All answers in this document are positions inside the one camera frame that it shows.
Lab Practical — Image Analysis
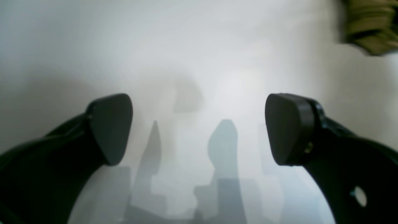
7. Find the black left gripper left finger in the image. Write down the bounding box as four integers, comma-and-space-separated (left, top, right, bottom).
0, 93, 133, 224

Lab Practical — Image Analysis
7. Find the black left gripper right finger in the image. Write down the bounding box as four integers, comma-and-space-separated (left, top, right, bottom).
265, 93, 398, 224

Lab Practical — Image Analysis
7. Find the camouflage t-shirt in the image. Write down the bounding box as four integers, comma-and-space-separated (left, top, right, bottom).
337, 0, 398, 56

